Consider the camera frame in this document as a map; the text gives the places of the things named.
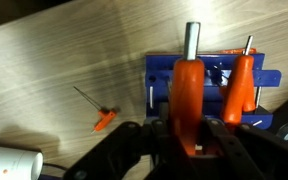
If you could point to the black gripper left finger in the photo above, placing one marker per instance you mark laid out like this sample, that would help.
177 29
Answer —
124 156

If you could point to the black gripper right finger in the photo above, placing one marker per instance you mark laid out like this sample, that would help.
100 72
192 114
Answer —
250 153

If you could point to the blue hex key rack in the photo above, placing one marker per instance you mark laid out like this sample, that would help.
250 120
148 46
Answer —
214 96

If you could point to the white paper cup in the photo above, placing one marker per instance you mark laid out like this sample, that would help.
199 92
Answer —
10 163

